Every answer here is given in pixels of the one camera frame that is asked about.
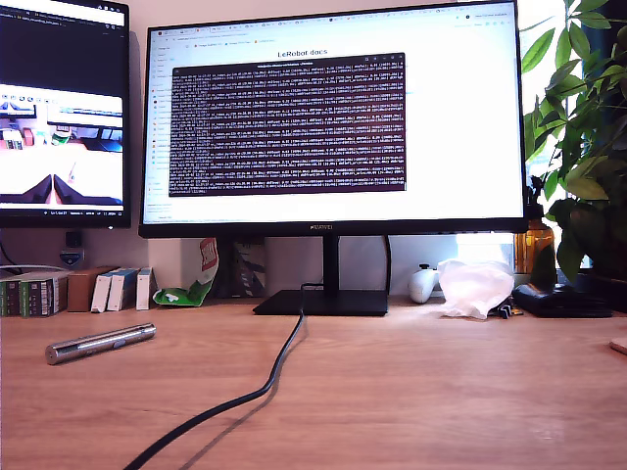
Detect metallic laser pointer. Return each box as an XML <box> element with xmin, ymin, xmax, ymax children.
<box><xmin>44</xmin><ymin>322</ymin><xmax>159</xmax><ymax>367</ymax></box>

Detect black Huawei computer monitor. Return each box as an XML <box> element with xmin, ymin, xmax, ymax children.
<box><xmin>138</xmin><ymin>0</ymin><xmax>531</xmax><ymax>317</ymax></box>

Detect grey patterned card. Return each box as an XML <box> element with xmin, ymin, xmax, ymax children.
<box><xmin>217</xmin><ymin>237</ymin><xmax>268</xmax><ymax>299</ymax></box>

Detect white game controller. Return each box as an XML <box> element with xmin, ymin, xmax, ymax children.
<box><xmin>408</xmin><ymin>263</ymin><xmax>443</xmax><ymax>305</ymax></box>

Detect green Jenkki gum bag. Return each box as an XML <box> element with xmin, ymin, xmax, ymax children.
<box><xmin>152</xmin><ymin>237</ymin><xmax>219</xmax><ymax>308</ymax></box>

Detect white plastic bag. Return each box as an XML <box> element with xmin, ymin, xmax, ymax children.
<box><xmin>424</xmin><ymin>258</ymin><xmax>516</xmax><ymax>321</ymax></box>

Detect blue and white box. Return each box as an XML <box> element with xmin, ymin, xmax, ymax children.
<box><xmin>135</xmin><ymin>266</ymin><xmax>159</xmax><ymax>311</ymax></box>
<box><xmin>90</xmin><ymin>271</ymin><xmax>120</xmax><ymax>314</ymax></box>
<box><xmin>106</xmin><ymin>267</ymin><xmax>140</xmax><ymax>312</ymax></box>

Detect amber glass bottle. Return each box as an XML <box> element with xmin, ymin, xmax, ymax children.
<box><xmin>513</xmin><ymin>204</ymin><xmax>558</xmax><ymax>288</ymax></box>

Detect brown cardboard box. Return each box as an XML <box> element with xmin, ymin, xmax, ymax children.
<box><xmin>67</xmin><ymin>266</ymin><xmax>120</xmax><ymax>313</ymax></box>

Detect black pouch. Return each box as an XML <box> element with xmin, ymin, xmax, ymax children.
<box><xmin>510</xmin><ymin>282</ymin><xmax>615</xmax><ymax>319</ymax></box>

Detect green and white box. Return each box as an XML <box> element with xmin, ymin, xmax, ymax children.
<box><xmin>19</xmin><ymin>273</ymin><xmax>71</xmax><ymax>318</ymax></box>
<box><xmin>0</xmin><ymin>277</ymin><xmax>24</xmax><ymax>317</ymax></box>

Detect green leafy plant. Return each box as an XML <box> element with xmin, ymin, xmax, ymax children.
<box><xmin>519</xmin><ymin>0</ymin><xmax>627</xmax><ymax>286</ymax></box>

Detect black ASUS computer monitor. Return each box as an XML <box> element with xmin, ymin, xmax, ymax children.
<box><xmin>0</xmin><ymin>0</ymin><xmax>133</xmax><ymax>230</ymax></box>

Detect black hanging monitor cable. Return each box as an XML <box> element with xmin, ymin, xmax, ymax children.
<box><xmin>384</xmin><ymin>235</ymin><xmax>394</xmax><ymax>297</ymax></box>

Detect black monitor power cable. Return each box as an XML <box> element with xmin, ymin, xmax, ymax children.
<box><xmin>121</xmin><ymin>282</ymin><xmax>325</xmax><ymax>470</ymax></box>

